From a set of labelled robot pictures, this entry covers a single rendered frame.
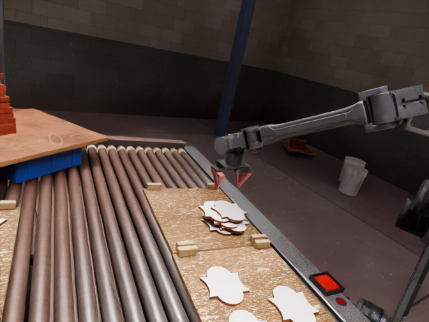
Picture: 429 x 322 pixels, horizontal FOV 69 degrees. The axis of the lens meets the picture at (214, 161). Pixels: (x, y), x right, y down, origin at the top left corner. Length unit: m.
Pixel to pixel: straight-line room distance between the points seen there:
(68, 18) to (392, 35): 5.12
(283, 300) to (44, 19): 5.20
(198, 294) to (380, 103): 0.67
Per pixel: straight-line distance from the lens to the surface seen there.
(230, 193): 1.45
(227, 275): 0.94
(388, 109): 0.91
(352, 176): 4.63
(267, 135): 1.00
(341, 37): 6.76
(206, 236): 1.08
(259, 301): 0.91
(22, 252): 1.01
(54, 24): 5.62
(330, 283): 1.09
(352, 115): 0.92
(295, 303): 0.94
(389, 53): 6.18
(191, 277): 0.91
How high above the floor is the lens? 1.53
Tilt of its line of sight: 20 degrees down
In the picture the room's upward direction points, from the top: 13 degrees clockwise
